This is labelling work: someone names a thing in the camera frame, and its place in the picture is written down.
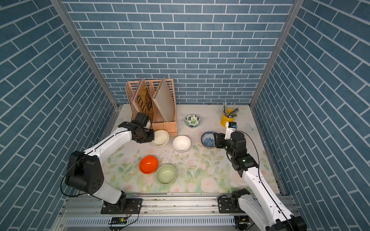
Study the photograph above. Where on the brown lettered book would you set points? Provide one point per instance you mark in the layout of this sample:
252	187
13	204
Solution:
141	101

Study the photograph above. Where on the white bowl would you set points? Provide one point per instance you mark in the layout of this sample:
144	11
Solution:
181	143

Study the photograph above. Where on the light green bowl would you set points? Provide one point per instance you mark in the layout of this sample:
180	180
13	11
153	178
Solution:
166	174

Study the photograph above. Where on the cream bowl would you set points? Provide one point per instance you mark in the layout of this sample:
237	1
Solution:
161	138

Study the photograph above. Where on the orange bowl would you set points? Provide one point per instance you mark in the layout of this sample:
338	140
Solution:
148	165

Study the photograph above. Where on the blue floral bowl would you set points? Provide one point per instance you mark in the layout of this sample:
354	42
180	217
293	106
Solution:
207	140

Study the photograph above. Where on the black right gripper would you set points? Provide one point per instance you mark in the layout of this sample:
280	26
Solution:
220	139

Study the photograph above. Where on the beige folder board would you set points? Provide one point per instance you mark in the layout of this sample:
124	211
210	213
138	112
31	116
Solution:
163	100

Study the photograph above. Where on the floral table mat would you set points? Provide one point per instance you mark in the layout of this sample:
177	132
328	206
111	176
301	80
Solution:
199	169

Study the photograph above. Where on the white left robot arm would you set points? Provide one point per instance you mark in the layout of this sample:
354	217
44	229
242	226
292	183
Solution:
85	171

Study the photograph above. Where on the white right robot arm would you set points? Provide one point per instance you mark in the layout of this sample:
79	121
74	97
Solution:
271	214

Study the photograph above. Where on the green circuit board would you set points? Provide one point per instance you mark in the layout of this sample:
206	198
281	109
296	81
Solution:
120	221

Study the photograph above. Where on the yellow metal pencil cup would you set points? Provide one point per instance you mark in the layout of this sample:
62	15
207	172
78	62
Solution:
226	119

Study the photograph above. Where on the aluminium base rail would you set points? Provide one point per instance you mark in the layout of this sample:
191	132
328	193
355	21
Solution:
154	212

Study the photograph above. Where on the peach plastic file organizer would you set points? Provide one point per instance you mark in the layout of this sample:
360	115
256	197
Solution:
170	127

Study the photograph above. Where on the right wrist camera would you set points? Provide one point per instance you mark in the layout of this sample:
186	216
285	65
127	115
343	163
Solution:
230	128

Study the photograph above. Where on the green leaf pattern bowl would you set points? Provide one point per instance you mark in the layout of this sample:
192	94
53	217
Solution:
192	120

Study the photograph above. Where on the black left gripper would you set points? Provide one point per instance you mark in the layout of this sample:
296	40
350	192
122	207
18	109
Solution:
151	138

